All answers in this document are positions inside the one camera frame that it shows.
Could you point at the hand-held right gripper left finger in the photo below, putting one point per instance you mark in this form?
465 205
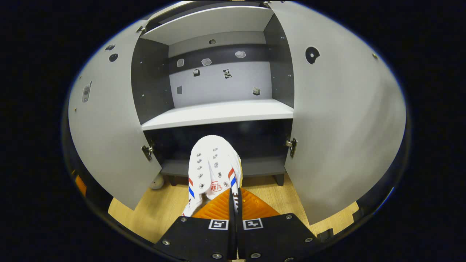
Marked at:
196 236

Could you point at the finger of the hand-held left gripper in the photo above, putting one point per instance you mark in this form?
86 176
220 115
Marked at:
81 186

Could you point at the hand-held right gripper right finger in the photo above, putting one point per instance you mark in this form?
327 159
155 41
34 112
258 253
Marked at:
273 236

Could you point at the white cabinet door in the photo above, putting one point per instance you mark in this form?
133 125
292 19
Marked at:
109 127
346 127

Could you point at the white striped canvas shoe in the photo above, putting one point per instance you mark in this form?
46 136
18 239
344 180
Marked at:
213 156

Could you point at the white plush toy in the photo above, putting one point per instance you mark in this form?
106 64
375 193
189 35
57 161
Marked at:
157 183

